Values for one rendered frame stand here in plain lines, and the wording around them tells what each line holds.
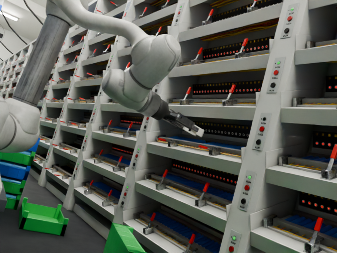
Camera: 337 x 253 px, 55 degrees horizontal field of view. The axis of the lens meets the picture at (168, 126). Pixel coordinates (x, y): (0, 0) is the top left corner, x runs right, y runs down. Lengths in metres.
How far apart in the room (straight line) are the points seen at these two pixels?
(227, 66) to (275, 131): 0.38
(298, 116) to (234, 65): 0.37
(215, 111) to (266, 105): 0.24
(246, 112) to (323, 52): 0.30
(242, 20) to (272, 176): 0.65
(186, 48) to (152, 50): 0.71
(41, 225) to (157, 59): 0.98
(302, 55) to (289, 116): 0.19
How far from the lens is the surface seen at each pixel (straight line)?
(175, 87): 1.63
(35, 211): 1.93
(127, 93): 1.06
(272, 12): 1.28
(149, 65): 1.01
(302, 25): 1.16
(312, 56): 1.08
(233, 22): 1.40
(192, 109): 1.35
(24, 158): 1.90
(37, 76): 1.42
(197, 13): 1.78
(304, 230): 1.00
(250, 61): 1.22
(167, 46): 0.99
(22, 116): 1.38
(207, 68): 1.39
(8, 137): 1.32
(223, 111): 1.22
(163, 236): 1.39
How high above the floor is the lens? 0.45
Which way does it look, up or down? 7 degrees up
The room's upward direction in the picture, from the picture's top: 16 degrees clockwise
